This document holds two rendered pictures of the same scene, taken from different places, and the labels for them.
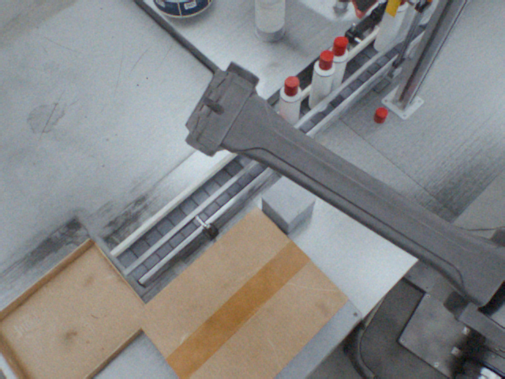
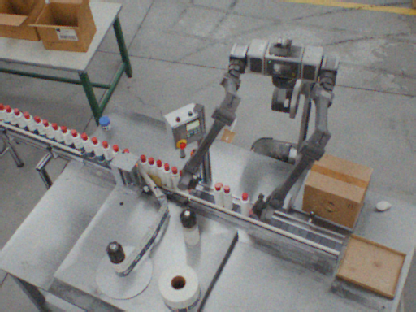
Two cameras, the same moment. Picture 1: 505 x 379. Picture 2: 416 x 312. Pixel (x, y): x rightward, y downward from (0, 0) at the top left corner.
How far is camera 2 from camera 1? 2.51 m
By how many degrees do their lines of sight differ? 49
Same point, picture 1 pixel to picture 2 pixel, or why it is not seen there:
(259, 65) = (216, 237)
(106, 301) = (356, 257)
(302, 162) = (324, 121)
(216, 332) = (349, 179)
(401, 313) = not seen: hidden behind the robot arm
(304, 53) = (201, 221)
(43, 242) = (348, 298)
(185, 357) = (361, 184)
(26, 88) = not seen: outside the picture
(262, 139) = (324, 126)
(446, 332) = not seen: hidden behind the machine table
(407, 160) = (237, 172)
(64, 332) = (376, 267)
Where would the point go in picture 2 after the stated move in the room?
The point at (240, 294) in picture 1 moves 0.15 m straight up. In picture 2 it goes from (335, 177) to (339, 160)
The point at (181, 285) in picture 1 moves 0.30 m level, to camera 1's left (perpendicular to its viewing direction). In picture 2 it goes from (342, 193) to (378, 239)
